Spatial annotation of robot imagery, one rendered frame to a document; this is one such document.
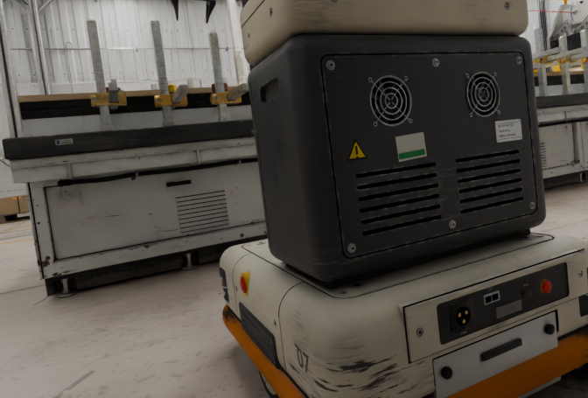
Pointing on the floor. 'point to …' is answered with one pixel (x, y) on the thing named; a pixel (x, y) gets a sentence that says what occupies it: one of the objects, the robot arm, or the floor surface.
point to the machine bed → (184, 195)
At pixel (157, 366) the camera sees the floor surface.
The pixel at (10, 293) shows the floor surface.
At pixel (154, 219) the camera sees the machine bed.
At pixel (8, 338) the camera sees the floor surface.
